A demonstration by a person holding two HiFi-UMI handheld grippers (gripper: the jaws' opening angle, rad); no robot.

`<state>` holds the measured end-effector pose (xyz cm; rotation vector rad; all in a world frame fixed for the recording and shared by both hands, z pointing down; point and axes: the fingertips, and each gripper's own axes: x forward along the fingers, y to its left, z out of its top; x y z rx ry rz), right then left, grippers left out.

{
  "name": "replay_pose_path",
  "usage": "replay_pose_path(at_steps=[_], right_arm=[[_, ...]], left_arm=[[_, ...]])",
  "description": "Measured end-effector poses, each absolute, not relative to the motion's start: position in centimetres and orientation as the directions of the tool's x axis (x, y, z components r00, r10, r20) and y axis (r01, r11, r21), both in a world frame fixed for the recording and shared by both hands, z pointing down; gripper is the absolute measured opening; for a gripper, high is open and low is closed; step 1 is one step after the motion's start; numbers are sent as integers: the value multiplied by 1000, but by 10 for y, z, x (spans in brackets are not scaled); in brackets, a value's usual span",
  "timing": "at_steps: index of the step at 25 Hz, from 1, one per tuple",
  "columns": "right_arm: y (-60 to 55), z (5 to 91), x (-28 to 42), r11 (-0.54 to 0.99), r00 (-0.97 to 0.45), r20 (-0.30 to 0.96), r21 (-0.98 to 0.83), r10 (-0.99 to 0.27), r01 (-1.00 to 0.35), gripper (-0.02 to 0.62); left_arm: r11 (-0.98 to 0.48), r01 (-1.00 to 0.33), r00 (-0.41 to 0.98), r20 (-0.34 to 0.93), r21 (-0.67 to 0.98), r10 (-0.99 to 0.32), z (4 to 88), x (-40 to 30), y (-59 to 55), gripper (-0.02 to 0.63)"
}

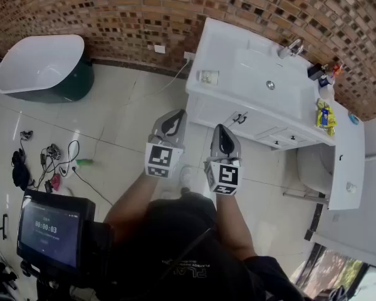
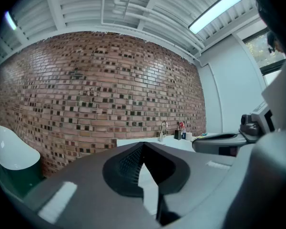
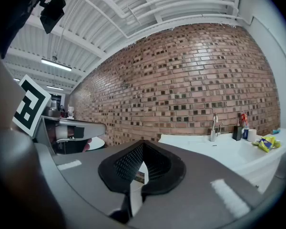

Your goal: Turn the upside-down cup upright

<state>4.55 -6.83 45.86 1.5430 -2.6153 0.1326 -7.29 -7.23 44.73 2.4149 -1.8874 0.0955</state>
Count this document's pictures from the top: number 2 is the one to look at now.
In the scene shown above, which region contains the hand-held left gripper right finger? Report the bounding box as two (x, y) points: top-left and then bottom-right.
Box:
(143, 142), (190, 225)

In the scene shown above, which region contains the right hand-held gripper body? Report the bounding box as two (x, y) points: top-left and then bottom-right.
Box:
(192, 51), (286, 156)

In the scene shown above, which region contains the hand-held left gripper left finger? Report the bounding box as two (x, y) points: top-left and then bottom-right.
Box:
(102, 142), (145, 198)

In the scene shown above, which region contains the white sink cabinet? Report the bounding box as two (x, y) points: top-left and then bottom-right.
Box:
(116, 132), (220, 214)

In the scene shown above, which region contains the metal faucet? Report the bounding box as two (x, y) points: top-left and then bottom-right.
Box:
(159, 120), (169, 142)

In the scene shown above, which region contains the window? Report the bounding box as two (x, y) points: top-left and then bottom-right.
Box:
(242, 31), (286, 75)

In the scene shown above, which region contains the long ceiling light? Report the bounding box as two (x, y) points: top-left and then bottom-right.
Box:
(188, 0), (244, 35)
(4, 10), (18, 31)

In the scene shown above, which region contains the white ceiling pipe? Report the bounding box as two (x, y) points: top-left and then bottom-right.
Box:
(101, 0), (204, 57)

